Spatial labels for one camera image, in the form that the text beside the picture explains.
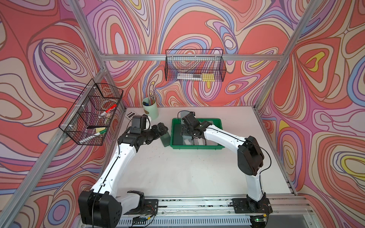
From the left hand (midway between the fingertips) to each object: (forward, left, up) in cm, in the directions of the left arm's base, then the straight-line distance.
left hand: (163, 131), depth 78 cm
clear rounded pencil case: (+4, -22, -17) cm, 28 cm away
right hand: (+7, -14, -12) cm, 19 cm away
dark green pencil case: (+7, -8, -18) cm, 20 cm away
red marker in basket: (+9, +28, +10) cm, 31 cm away
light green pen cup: (+28, +13, -8) cm, 32 cm away
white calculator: (+32, +32, -21) cm, 50 cm away
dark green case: (+8, +1, -20) cm, 22 cm away
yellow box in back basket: (+35, -28, +12) cm, 46 cm away
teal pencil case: (+4, -14, -15) cm, 21 cm away
